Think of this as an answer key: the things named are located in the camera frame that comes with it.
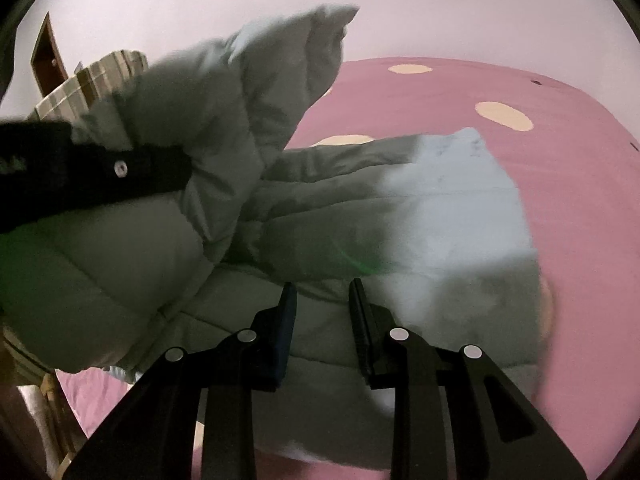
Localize pink bed sheet cream dots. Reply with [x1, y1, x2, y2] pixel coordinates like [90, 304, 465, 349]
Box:
[54, 57, 640, 480]

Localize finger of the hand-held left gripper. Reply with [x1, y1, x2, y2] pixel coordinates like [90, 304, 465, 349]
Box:
[70, 141, 194, 212]

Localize light grey-blue quilted jacket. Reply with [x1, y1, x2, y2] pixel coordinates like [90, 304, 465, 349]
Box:
[0, 4, 551, 465]

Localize wooden rattan chair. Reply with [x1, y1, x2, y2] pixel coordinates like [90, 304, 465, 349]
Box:
[0, 324, 83, 476]

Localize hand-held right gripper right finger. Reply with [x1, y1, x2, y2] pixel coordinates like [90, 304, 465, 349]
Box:
[348, 277, 588, 480]

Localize brown wooden door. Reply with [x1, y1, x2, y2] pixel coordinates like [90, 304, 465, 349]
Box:
[30, 11, 70, 97]

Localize white cloth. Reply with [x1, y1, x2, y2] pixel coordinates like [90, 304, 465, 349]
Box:
[20, 384, 57, 461]

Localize green brown plaid striped cloth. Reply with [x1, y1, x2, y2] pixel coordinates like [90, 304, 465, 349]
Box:
[34, 49, 151, 122]

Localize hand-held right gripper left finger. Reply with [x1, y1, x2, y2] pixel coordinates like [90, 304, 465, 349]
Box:
[62, 281, 298, 480]

